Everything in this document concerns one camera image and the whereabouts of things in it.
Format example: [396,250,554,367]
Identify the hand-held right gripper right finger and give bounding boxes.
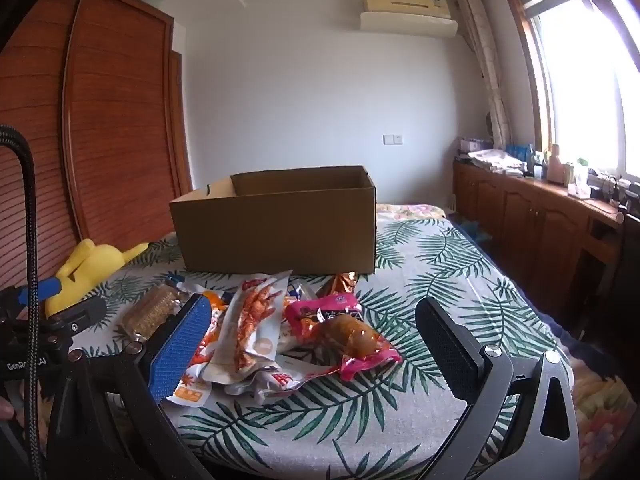
[415,296,581,480]

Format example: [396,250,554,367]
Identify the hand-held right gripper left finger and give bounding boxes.
[47,292,216,480]

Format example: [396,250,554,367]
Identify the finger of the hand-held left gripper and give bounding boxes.
[12,276,62,311]
[44,296,108,333]

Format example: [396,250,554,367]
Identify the orange crayfish print packet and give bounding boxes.
[165,287,236,407]

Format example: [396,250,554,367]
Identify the clear biscuit packet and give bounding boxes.
[120,275,193,341]

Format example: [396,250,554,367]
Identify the white crayfish print packet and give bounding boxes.
[202,270,293,386]

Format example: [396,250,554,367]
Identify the pink chicken leg packet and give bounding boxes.
[284,294,403,381]

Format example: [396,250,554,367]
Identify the white red snack packet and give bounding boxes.
[225,355,346,403]

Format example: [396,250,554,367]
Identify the brown foil snack packet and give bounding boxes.
[320,271,361,301]

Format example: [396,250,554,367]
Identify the brown cardboard box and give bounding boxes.
[169,165,377,276]

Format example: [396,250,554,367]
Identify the yellow plush toy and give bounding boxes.
[45,239,151,318]

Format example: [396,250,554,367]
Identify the leaf print bedsheet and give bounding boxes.
[70,210,586,480]

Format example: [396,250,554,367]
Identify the teal cloth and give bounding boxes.
[460,217,496,243]

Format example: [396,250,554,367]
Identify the floral blanket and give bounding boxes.
[375,202,628,480]

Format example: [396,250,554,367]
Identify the wooden window cabinet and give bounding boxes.
[452,157,640,306]

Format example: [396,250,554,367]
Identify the black chair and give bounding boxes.
[582,210,640,346]

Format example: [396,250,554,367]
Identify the wooden slatted wardrobe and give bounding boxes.
[0,0,193,301]

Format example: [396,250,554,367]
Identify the folded floral cloth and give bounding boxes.
[470,149,523,171]

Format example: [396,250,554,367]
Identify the pink thermos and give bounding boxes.
[547,144,563,183]

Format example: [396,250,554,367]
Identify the clear plastic container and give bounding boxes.
[567,157,591,198]

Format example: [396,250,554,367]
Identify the black mini tripod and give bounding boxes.
[597,174,632,221]

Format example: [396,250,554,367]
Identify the patterned beige curtain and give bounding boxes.
[456,0,511,150]

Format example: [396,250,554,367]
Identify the wooden framed window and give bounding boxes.
[502,0,640,186]

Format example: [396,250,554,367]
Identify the black braided cable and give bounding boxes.
[0,124,42,480]

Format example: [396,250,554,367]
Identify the wall air conditioner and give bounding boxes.
[360,0,459,38]

